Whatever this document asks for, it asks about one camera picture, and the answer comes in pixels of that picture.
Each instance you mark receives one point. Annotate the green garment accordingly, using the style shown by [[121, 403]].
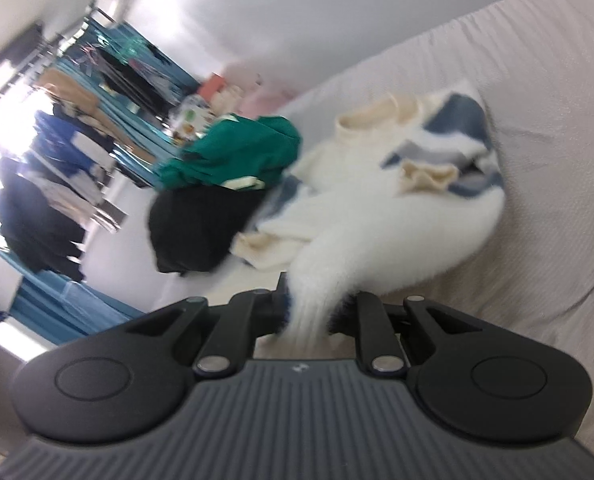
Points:
[[237, 152]]

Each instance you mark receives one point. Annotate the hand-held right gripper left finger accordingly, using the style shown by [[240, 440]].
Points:
[[227, 330]]

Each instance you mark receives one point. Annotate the black garment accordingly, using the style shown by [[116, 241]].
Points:
[[197, 230]]

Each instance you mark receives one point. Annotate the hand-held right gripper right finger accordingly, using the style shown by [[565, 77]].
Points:
[[377, 330]]

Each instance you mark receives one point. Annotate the clothes rack with hanging clothes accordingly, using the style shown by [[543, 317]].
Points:
[[77, 125]]

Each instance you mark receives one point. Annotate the blue cloth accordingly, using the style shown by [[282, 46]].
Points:
[[72, 307]]

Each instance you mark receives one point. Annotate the pink box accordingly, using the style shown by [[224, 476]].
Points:
[[237, 87]]

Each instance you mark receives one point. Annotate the colourful printed box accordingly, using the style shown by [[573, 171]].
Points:
[[193, 117]]

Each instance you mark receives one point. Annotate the white blue-striped sweater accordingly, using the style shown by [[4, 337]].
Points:
[[377, 210]]

